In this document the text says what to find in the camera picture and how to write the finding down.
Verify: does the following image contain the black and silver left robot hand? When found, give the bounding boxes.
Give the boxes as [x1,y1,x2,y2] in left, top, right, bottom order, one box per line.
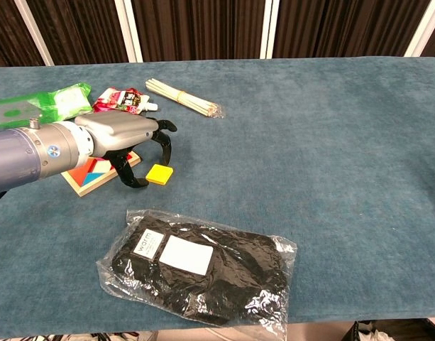
[74,110,178,189]

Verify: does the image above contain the yellow square tangram piece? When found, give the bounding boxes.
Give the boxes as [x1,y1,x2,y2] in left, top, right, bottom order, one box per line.
[145,163,175,186]

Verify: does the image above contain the blue small triangle piece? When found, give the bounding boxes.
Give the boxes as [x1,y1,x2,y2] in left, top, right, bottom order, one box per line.
[83,172,105,187]

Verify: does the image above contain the orange-red large triangle piece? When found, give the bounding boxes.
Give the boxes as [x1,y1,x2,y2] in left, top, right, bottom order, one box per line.
[68,158,98,186]

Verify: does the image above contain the wooden tangram puzzle tray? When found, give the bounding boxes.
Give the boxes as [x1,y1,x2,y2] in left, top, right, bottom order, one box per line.
[60,151,141,197]

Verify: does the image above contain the red drink pouch with spout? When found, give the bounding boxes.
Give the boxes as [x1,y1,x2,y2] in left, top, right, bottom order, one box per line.
[92,87,159,116]

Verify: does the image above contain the green wet wipes pack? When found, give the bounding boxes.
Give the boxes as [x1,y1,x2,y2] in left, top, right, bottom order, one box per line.
[0,82,93,131]

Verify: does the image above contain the bundle of wooden sticks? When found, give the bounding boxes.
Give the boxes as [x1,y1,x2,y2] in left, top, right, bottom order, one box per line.
[145,77,226,119]

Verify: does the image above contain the dark brown curtain panel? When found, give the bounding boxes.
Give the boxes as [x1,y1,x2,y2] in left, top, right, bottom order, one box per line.
[25,0,129,65]
[131,0,268,62]
[272,0,434,60]
[0,0,46,67]

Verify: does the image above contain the black garment in clear bag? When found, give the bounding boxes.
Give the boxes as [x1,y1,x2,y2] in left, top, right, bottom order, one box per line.
[96,208,298,340]

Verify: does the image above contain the teal table cloth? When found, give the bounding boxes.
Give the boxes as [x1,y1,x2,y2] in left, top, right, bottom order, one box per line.
[0,56,435,340]

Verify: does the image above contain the black storage box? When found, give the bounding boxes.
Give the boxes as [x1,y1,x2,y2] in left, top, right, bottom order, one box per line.
[348,319,435,341]

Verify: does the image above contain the white partition post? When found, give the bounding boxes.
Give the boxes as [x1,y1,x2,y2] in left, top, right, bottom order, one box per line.
[259,0,282,60]
[13,0,55,67]
[403,0,435,58]
[114,0,143,63]

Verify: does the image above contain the tangled cables under table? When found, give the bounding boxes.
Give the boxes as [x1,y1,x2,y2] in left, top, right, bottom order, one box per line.
[64,332,140,341]

